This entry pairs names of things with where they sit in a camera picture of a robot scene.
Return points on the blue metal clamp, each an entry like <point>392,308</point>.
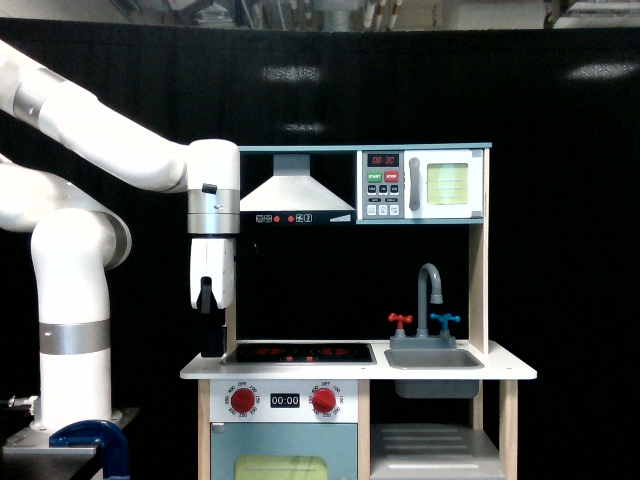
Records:
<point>106,436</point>

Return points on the grey toy sink basin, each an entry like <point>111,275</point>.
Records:
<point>436,360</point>

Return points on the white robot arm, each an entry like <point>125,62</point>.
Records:
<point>75,240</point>

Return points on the teal lower oven door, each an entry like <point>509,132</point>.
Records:
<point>336,444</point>

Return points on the red tap handle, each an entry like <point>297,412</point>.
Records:
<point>400,320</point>

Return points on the grey microwave control panel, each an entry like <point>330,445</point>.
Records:
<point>381,185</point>

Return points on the left red oven knob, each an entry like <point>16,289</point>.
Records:
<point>243,400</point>

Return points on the black toy stovetop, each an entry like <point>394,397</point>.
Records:
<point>283,353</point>

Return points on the wooden toy kitchen frame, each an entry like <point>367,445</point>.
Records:
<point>356,338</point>

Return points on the right red oven knob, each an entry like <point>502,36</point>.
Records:
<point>323,400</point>

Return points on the silver range hood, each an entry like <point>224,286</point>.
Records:
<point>291,197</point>

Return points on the red oven knob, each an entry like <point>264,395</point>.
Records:
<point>323,400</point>
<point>243,400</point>

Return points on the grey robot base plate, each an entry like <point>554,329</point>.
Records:
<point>33,440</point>

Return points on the grey lower shelf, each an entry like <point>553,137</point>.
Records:
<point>432,451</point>

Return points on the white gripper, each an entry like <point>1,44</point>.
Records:
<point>212,289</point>

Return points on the blue tap handle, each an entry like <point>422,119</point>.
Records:
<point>445,319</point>

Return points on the silver cable connector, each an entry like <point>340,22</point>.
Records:
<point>22,402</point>

